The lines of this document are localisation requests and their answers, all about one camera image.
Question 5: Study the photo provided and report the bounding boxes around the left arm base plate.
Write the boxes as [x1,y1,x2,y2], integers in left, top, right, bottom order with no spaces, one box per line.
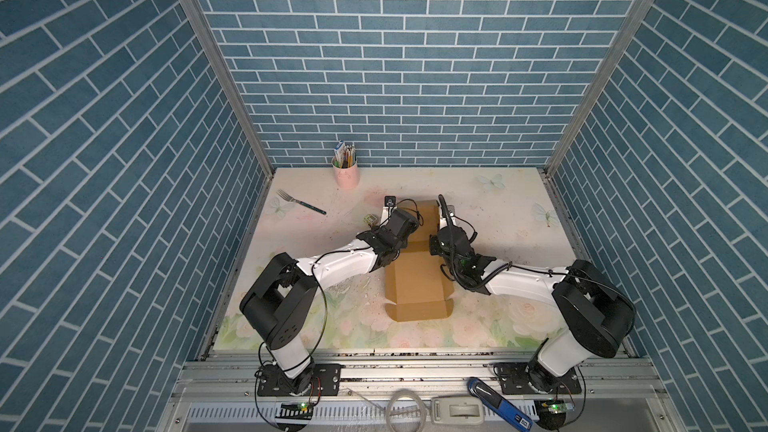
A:
[256,363,341,398]

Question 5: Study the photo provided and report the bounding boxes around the grey white plastic device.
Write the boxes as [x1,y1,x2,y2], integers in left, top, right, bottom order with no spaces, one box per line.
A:
[431,395,485,426]

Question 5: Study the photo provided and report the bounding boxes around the pens in bucket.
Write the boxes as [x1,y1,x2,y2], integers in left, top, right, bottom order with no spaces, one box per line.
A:
[331,141,357,169]

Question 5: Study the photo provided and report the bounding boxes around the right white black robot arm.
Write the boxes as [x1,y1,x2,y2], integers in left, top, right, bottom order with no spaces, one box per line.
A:
[429,225,636,393]

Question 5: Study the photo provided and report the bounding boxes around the pink pen holder bucket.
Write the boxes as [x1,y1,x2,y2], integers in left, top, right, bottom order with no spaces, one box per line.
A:
[332,161,360,190]

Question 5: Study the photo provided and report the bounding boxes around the metal fork teal handle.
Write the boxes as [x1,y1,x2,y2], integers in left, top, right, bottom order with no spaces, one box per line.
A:
[277,189,327,215]

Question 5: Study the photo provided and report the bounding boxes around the white cable coil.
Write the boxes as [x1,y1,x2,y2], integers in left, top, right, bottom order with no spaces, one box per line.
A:
[383,388,430,432]

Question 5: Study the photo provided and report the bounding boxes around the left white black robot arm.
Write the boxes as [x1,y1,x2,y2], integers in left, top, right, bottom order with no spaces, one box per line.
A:
[239,207,420,394]

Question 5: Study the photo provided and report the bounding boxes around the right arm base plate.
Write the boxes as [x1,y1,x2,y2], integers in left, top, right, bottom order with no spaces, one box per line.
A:
[491,362,583,395]

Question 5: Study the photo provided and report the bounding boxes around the blue handheld tool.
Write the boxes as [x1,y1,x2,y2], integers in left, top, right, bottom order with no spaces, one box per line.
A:
[467,377,533,432]

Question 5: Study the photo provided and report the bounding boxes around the brown cardboard box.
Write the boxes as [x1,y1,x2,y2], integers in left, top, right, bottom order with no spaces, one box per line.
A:
[384,199,454,322]

